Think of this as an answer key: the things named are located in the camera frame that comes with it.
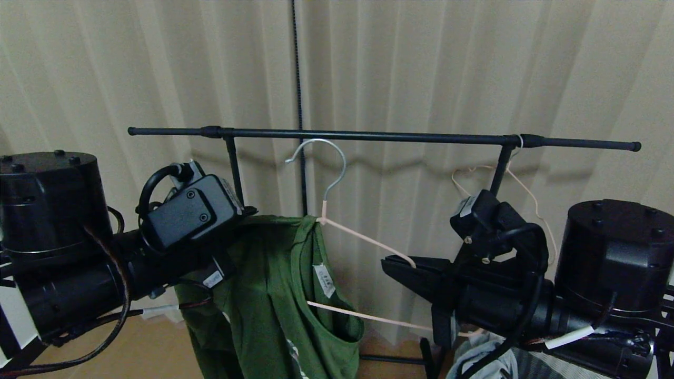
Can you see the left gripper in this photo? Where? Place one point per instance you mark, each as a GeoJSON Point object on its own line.
{"type": "Point", "coordinates": [79, 295]}

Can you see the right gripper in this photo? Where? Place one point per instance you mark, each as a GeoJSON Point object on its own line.
{"type": "Point", "coordinates": [489, 310]}

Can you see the green printed t-shirt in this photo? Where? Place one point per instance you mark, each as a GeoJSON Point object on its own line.
{"type": "Point", "coordinates": [263, 295]}

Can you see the pink clothes hanger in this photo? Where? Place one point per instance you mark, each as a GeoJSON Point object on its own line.
{"type": "Point", "coordinates": [536, 202]}
{"type": "Point", "coordinates": [325, 211]}

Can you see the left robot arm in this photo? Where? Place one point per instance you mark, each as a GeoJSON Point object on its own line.
{"type": "Point", "coordinates": [52, 200]}

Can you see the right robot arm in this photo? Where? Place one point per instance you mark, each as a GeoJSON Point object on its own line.
{"type": "Point", "coordinates": [616, 252]}

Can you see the white laundry basket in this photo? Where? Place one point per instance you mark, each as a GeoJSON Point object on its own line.
{"type": "Point", "coordinates": [558, 368]}

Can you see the black clothes rack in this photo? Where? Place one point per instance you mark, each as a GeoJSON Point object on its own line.
{"type": "Point", "coordinates": [368, 136]}

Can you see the pale grey garment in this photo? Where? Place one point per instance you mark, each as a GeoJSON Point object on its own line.
{"type": "Point", "coordinates": [489, 363]}

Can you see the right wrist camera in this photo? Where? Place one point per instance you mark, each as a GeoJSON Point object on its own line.
{"type": "Point", "coordinates": [489, 221]}

